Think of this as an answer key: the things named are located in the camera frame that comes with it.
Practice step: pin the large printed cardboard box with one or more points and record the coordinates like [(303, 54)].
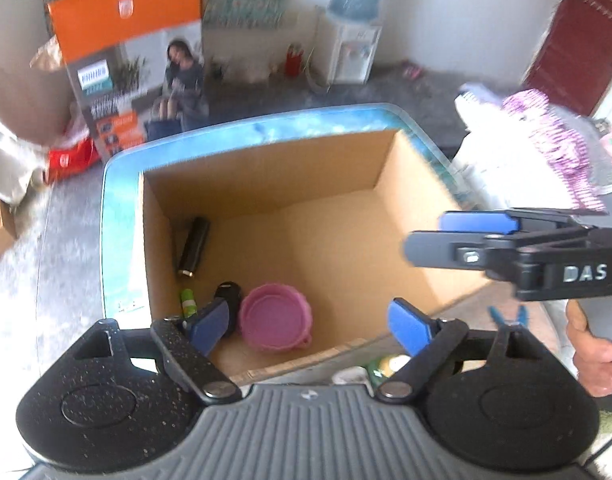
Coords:
[(306, 220)]

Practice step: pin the red plastic bag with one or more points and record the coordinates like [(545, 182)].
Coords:
[(71, 160)]

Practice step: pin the green dropper bottle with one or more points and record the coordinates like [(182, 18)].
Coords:
[(388, 367)]

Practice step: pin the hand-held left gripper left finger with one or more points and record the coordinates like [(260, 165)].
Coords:
[(211, 322)]

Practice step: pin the pink plastic bowl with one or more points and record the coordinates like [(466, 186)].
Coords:
[(273, 317)]

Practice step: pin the dark red door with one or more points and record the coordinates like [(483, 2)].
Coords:
[(576, 35)]

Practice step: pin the pink checkered cloth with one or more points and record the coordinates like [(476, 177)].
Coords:
[(551, 135)]

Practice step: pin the beige curtain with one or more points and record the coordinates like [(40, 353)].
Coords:
[(11, 110)]

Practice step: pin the brown plastic bag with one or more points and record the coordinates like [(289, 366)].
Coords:
[(48, 57)]

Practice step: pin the green and orange tube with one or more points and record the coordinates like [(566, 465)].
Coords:
[(188, 302)]

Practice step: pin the person's right hand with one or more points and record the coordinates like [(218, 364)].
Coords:
[(593, 355)]

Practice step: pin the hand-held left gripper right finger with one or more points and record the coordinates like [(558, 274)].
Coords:
[(408, 327)]

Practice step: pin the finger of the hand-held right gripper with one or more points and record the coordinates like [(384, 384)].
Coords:
[(481, 222), (436, 250)]

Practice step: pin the white charger plug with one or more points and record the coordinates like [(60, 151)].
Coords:
[(351, 376)]

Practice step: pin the black cylinder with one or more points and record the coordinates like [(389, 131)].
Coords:
[(193, 247)]

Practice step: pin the white water dispenser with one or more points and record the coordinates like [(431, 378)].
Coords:
[(356, 50)]

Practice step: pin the orange and grey appliance box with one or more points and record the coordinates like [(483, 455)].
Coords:
[(131, 45)]

